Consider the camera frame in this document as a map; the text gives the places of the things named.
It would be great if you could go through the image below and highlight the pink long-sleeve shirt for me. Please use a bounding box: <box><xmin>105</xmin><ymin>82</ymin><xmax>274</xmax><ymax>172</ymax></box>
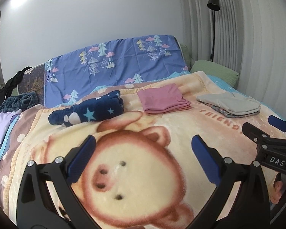
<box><xmin>137</xmin><ymin>84</ymin><xmax>191</xmax><ymax>111</ymax></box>

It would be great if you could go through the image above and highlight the folded grey clothes stack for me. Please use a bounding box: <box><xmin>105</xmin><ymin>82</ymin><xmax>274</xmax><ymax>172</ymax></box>
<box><xmin>196</xmin><ymin>92</ymin><xmax>261</xmax><ymax>118</ymax></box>

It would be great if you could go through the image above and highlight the person's right hand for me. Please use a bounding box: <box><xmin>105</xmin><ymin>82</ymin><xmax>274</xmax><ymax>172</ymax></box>
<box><xmin>268</xmin><ymin>172</ymin><xmax>284</xmax><ymax>204</ymax></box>

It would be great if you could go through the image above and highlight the green pillow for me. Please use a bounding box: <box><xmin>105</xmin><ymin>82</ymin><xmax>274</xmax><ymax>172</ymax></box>
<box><xmin>190</xmin><ymin>60</ymin><xmax>239</xmax><ymax>87</ymax></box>

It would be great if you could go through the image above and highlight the folded coral red garment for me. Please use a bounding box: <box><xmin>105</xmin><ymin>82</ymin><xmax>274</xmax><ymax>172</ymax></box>
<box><xmin>145</xmin><ymin>105</ymin><xmax>192</xmax><ymax>115</ymax></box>

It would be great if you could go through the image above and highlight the folded lilac garment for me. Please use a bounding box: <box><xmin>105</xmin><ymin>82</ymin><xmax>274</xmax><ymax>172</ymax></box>
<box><xmin>0</xmin><ymin>110</ymin><xmax>22</xmax><ymax>144</ymax></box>

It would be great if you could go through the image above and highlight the dark teal fleece blanket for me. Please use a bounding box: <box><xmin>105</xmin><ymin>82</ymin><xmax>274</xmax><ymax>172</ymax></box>
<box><xmin>0</xmin><ymin>92</ymin><xmax>39</xmax><ymax>113</ymax></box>

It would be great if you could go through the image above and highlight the cream bear fleece blanket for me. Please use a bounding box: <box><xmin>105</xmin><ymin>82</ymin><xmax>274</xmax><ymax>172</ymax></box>
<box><xmin>1</xmin><ymin>71</ymin><xmax>286</xmax><ymax>229</ymax></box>

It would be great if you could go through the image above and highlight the black garment on headboard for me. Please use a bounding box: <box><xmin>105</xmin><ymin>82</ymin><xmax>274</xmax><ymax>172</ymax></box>
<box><xmin>4</xmin><ymin>66</ymin><xmax>31</xmax><ymax>98</ymax></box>

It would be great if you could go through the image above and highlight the dark patterned pillow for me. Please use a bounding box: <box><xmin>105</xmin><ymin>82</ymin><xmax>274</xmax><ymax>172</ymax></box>
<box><xmin>17</xmin><ymin>64</ymin><xmax>45</xmax><ymax>105</ymax></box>

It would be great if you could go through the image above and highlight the navy star fleece garment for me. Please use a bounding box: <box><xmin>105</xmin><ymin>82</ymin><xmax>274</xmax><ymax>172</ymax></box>
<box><xmin>48</xmin><ymin>90</ymin><xmax>124</xmax><ymax>127</ymax></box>

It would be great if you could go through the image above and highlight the blue tree-print pillow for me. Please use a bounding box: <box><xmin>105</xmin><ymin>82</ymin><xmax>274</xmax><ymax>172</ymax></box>
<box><xmin>44</xmin><ymin>35</ymin><xmax>189</xmax><ymax>108</ymax></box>

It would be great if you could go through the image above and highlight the black floor lamp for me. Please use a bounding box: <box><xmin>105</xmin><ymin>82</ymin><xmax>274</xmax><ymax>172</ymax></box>
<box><xmin>207</xmin><ymin>0</ymin><xmax>221</xmax><ymax>61</ymax></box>

